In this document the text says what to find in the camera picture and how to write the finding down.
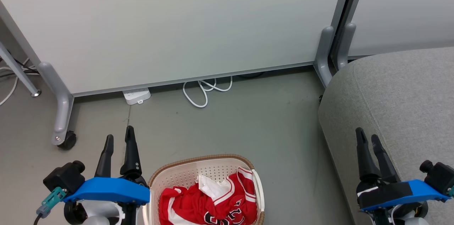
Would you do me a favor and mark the blue-topped right gripper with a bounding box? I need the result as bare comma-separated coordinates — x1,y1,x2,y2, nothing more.
355,127,451,215

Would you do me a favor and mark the blue-topped left gripper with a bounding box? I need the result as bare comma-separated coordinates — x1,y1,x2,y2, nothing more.
63,126,150,225

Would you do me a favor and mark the grey fabric sofa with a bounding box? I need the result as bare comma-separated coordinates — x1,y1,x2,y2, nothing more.
318,47,454,225

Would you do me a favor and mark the black caster wheel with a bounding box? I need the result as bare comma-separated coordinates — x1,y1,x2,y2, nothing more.
59,131,77,150

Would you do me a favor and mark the white power strip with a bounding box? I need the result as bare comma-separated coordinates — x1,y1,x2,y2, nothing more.
122,88,151,105

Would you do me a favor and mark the cream plastic laundry basket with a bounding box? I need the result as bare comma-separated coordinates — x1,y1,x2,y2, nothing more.
143,154,265,225

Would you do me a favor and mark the grey panel foot with caster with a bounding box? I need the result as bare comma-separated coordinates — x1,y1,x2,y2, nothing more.
37,62,75,146

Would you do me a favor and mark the red basketball jersey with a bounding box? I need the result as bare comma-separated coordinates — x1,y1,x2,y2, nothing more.
159,167,258,225

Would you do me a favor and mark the white cloth garment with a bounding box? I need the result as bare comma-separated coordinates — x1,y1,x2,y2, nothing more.
196,175,231,201

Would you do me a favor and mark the grey partition panel foot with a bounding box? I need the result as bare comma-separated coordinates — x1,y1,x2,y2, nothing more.
314,26,336,88
336,23,356,71

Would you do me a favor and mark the grey metal table leg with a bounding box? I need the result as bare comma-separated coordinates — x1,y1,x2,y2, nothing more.
0,42,41,97

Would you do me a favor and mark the large white partition panel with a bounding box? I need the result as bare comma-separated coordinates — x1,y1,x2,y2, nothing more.
0,0,355,97

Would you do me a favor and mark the narrow white partition panel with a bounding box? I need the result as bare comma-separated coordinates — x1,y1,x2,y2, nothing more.
346,0,454,59

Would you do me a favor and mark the teal cable connector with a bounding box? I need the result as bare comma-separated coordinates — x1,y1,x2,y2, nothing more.
37,187,67,218

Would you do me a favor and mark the looped white power cable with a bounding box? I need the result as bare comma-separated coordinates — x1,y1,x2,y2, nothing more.
182,76,233,108

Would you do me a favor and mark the thin black floor cable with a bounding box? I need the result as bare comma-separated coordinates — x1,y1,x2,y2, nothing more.
0,58,39,77

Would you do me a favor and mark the thin white floor cable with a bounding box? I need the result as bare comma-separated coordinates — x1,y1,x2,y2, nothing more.
0,74,20,106

